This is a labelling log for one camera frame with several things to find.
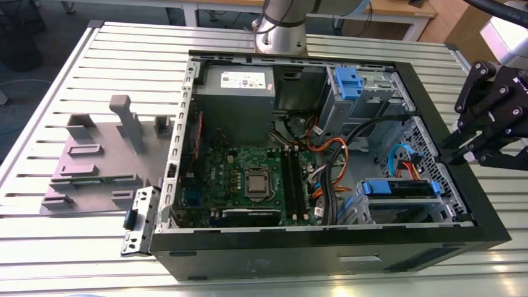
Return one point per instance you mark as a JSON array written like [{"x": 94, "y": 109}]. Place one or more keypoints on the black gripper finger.
[
  {"x": 487, "y": 108},
  {"x": 503, "y": 157}
]

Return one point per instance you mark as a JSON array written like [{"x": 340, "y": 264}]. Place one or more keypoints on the hard disk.
[{"x": 375, "y": 187}]

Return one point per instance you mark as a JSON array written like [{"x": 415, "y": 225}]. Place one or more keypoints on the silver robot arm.
[{"x": 280, "y": 37}]

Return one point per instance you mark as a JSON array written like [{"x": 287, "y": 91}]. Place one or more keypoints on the silver disk bay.
[{"x": 404, "y": 202}]

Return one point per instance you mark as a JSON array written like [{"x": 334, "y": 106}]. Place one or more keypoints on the wooden cabinet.
[{"x": 454, "y": 31}]

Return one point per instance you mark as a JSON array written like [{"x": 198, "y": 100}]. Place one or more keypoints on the silver drive cage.
[{"x": 342, "y": 111}]

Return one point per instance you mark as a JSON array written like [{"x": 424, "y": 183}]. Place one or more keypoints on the wooden top desk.
[{"x": 412, "y": 12}]

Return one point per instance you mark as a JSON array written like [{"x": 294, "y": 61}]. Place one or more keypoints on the black RAM slot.
[
  {"x": 300, "y": 182},
  {"x": 290, "y": 182}
]

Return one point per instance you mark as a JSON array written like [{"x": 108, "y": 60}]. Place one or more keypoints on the CPU socket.
[{"x": 258, "y": 170}]

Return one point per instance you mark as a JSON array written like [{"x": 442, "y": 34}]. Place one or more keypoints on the silver CPU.
[{"x": 258, "y": 185}]

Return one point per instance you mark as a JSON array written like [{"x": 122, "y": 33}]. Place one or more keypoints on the black PC case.
[{"x": 288, "y": 256}]

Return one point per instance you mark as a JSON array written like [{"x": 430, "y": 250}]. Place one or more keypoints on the grey power supply unit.
[{"x": 235, "y": 117}]

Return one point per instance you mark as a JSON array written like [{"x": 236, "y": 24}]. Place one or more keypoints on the black graphics card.
[{"x": 247, "y": 216}]

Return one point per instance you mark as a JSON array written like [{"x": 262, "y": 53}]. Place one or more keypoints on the green motherboard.
[{"x": 223, "y": 167}]

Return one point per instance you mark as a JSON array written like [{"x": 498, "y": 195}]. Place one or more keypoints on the grey parts rack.
[{"x": 107, "y": 161}]

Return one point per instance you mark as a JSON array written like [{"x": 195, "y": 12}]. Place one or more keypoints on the black office chair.
[{"x": 24, "y": 49}]

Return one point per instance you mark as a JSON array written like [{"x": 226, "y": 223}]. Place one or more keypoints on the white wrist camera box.
[{"x": 507, "y": 40}]

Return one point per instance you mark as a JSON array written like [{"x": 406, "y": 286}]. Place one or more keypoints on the silver expansion slot bracket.
[{"x": 142, "y": 216}]

